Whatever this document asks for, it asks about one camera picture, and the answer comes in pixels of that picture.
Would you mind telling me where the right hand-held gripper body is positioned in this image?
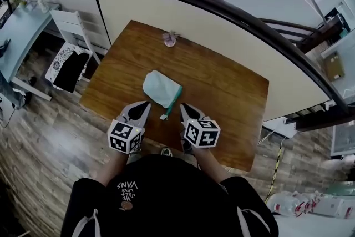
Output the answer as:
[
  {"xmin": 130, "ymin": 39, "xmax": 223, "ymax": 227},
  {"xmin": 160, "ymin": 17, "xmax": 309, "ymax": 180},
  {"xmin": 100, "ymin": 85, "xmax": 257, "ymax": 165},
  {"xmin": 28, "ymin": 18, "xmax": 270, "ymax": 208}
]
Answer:
[{"xmin": 181, "ymin": 118, "xmax": 221, "ymax": 154}]

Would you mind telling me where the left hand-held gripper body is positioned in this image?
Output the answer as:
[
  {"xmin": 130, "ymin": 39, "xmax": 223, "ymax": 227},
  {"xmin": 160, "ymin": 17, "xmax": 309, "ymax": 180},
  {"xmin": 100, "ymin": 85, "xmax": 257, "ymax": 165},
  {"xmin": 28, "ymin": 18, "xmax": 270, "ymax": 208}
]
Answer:
[{"xmin": 107, "ymin": 115, "xmax": 146, "ymax": 155}]

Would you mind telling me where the light blue pencil pouch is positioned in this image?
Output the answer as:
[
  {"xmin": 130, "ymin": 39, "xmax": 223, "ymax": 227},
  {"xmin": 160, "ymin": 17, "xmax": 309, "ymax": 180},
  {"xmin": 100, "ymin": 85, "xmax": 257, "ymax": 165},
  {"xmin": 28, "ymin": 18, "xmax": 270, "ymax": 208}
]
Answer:
[{"xmin": 142, "ymin": 69, "xmax": 184, "ymax": 122}]

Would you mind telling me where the person's right forearm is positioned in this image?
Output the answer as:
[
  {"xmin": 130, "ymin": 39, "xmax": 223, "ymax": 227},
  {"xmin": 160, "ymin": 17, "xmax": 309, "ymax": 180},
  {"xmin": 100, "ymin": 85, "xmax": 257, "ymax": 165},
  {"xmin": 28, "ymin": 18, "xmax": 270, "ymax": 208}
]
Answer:
[{"xmin": 194, "ymin": 147, "xmax": 231, "ymax": 184}]

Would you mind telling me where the person's left forearm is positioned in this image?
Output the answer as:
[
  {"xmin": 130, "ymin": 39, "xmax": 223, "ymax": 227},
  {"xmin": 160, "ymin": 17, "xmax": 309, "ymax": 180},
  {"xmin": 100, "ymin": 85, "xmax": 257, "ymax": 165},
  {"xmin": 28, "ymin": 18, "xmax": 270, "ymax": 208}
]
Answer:
[{"xmin": 96, "ymin": 150, "xmax": 134, "ymax": 187}]

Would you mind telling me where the black garment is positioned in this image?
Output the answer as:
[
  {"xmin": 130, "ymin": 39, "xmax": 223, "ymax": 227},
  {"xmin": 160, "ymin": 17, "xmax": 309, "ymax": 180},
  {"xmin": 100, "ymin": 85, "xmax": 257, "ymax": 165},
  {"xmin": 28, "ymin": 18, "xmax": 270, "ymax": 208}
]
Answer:
[{"xmin": 52, "ymin": 51, "xmax": 90, "ymax": 94}]

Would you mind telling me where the person's black t-shirt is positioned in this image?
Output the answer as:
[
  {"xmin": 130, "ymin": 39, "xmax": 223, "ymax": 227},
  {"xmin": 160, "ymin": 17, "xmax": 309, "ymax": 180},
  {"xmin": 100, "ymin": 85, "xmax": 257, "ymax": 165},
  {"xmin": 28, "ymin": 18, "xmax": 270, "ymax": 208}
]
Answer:
[{"xmin": 61, "ymin": 154, "xmax": 280, "ymax": 237}]

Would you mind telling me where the small pink flower pot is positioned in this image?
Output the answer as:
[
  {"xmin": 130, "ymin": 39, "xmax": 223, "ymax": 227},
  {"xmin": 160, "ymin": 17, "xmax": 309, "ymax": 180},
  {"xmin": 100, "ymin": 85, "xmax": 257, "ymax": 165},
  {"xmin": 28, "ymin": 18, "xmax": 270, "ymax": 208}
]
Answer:
[{"xmin": 161, "ymin": 30, "xmax": 181, "ymax": 48}]

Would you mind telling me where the white partition panel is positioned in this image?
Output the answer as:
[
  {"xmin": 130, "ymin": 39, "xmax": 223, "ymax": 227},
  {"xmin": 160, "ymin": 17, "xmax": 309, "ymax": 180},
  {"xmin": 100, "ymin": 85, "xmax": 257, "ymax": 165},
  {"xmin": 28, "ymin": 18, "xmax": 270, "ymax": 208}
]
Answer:
[{"xmin": 25, "ymin": 0, "xmax": 332, "ymax": 122}]

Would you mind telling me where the patterned seat cushion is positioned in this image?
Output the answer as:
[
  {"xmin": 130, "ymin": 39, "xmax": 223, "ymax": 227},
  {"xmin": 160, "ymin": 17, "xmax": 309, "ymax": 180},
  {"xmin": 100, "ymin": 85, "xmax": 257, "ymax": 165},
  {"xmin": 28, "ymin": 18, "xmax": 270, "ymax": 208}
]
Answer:
[{"xmin": 45, "ymin": 42, "xmax": 94, "ymax": 90}]

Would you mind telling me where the white wooden chair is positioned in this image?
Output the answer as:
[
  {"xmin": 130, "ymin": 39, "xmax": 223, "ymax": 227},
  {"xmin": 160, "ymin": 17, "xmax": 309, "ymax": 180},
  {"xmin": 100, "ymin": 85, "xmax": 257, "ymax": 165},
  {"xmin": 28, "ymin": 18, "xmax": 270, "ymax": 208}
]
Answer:
[{"xmin": 49, "ymin": 9, "xmax": 102, "ymax": 94}]

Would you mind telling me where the pack of plastic water bottles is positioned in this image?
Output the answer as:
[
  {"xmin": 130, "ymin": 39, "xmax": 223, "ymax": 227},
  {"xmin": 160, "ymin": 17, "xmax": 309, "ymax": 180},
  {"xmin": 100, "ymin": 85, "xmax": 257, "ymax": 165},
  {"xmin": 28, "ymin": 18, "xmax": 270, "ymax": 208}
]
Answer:
[{"xmin": 265, "ymin": 190, "xmax": 324, "ymax": 218}]

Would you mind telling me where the white desk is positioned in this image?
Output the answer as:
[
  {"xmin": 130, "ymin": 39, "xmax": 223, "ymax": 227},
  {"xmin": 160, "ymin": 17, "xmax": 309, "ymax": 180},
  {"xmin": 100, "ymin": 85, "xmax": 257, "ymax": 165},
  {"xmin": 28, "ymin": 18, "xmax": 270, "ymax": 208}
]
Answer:
[{"xmin": 0, "ymin": 2, "xmax": 61, "ymax": 102}]

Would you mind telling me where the cardboard box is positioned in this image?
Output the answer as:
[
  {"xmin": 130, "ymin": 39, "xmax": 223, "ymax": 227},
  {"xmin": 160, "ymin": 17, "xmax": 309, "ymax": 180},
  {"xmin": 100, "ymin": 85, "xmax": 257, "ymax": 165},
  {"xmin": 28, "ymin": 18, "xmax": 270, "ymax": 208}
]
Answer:
[{"xmin": 323, "ymin": 51, "xmax": 346, "ymax": 82}]

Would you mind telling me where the white flat box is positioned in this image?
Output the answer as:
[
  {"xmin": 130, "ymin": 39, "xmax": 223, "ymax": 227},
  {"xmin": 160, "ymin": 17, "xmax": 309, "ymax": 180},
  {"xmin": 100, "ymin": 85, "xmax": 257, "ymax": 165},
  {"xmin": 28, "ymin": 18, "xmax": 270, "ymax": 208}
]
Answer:
[{"xmin": 317, "ymin": 196, "xmax": 355, "ymax": 220}]

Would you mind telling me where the yellow black striped cable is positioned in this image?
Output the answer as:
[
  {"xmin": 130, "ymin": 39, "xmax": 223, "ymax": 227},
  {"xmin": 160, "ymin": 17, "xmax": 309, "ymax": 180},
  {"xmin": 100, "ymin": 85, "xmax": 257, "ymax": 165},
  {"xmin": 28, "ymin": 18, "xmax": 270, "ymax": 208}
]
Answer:
[{"xmin": 264, "ymin": 143, "xmax": 286, "ymax": 204}]

